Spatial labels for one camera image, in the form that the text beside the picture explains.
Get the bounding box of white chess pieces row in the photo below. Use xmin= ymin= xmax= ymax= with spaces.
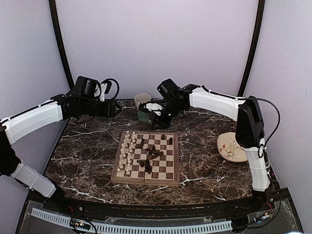
xmin=117 ymin=131 xmax=137 ymax=177

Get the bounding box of black corner frame post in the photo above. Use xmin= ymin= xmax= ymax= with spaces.
xmin=48 ymin=0 xmax=75 ymax=89
xmin=237 ymin=0 xmax=265 ymax=97

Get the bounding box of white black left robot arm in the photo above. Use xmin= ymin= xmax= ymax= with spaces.
xmin=0 ymin=95 xmax=121 ymax=213

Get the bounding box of pile of dark chess pieces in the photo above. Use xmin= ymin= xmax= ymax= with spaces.
xmin=135 ymin=139 xmax=164 ymax=174

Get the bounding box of black corner frame post left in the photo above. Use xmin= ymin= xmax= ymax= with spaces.
xmin=48 ymin=0 xmax=75 ymax=89

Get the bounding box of wooden chess board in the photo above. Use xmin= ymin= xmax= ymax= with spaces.
xmin=111 ymin=131 xmax=180 ymax=186

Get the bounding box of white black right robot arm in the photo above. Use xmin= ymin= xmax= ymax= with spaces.
xmin=140 ymin=79 xmax=270 ymax=192

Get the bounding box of ceramic coral pattern mug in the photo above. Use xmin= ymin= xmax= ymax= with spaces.
xmin=134 ymin=93 xmax=152 ymax=122

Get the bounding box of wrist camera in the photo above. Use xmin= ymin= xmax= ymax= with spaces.
xmin=74 ymin=76 xmax=101 ymax=98
xmin=157 ymin=78 xmax=180 ymax=99

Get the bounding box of white slotted cable duct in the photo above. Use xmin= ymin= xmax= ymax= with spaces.
xmin=30 ymin=208 xmax=233 ymax=234

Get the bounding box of black front rail base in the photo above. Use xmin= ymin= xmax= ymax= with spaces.
xmin=26 ymin=187 xmax=291 ymax=222

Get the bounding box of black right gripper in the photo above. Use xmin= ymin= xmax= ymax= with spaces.
xmin=151 ymin=100 xmax=185 ymax=130

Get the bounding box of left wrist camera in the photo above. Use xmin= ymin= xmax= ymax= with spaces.
xmin=74 ymin=76 xmax=101 ymax=98

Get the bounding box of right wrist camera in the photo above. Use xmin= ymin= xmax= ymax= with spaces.
xmin=157 ymin=78 xmax=180 ymax=99

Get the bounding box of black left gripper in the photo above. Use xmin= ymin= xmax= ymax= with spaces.
xmin=81 ymin=97 xmax=122 ymax=117

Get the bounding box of black corner frame post right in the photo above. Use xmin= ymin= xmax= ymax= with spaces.
xmin=237 ymin=0 xmax=265 ymax=97

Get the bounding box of ceramic bird pattern plate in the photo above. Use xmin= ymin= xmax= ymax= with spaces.
xmin=217 ymin=132 xmax=248 ymax=163

